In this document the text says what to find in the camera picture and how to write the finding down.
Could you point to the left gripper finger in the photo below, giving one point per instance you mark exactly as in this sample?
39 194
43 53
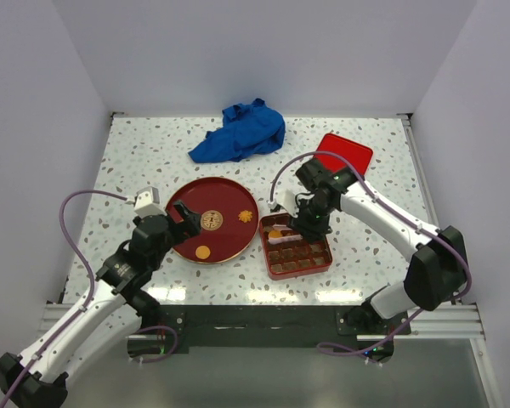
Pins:
181 232
188 216

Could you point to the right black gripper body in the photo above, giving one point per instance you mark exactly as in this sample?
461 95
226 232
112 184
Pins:
312 218

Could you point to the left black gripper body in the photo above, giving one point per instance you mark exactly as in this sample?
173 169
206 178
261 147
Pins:
161 253

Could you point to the pink metal tongs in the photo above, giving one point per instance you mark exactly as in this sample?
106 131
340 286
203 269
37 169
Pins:
288 235

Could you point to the round dark red tray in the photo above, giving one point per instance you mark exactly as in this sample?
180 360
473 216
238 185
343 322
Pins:
218 201

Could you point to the round cookie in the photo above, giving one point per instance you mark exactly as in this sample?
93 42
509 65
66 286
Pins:
274 234
203 252

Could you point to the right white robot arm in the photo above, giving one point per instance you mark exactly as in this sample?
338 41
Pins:
437 257

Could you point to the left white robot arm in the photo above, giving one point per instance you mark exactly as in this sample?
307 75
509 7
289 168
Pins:
114 306

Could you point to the red compartment cookie box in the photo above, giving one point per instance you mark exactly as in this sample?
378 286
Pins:
292 259

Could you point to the flower cookie right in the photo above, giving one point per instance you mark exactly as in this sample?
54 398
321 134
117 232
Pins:
245 216

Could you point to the red square box lid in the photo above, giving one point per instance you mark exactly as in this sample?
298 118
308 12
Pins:
356 154

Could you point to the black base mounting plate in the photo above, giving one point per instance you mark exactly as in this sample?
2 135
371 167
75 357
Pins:
232 326

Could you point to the blue crumpled cloth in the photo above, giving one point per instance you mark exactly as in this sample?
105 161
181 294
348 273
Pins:
247 130

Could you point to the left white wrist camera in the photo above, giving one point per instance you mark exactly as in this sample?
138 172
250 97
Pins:
147 202

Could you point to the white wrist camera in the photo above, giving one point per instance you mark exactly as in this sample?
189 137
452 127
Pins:
147 202
283 201

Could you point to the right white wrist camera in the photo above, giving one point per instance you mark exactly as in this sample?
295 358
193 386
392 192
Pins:
283 201

